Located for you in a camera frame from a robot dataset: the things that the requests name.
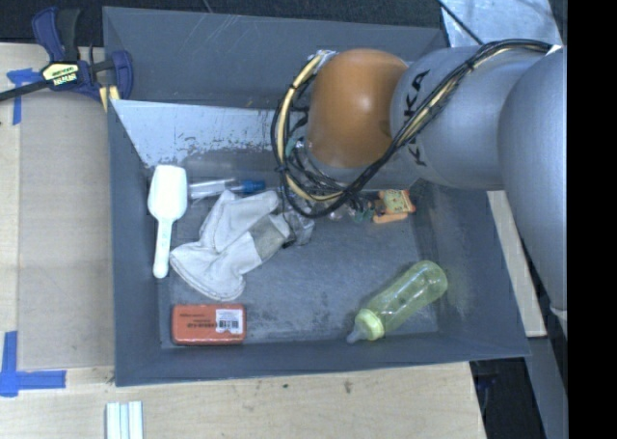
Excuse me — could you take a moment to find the orange toy figure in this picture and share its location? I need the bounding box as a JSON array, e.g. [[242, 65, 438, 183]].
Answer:
[[354, 187, 417, 226]]

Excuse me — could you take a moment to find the white work glove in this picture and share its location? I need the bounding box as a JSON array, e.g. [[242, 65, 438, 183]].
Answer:
[[168, 188, 296, 303]]

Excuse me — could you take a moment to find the clear tube with blue cap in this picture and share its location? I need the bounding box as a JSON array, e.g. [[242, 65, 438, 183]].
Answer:
[[188, 177, 267, 201]]

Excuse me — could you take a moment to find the white plastic scoop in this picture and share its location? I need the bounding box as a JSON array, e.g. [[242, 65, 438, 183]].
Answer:
[[146, 164, 189, 281]]

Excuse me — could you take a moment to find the yellow-green baby bottle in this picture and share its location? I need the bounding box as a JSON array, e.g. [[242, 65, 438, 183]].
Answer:
[[345, 260, 450, 345]]

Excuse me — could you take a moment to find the grey metal bin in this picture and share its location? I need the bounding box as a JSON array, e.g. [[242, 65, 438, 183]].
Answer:
[[101, 6, 532, 388]]

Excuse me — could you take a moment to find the pale wood flat board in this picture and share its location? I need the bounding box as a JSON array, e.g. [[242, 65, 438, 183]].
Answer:
[[17, 89, 118, 371]]

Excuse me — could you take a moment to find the orange flat box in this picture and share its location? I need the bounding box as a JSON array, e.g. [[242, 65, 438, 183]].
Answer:
[[170, 302, 248, 347]]

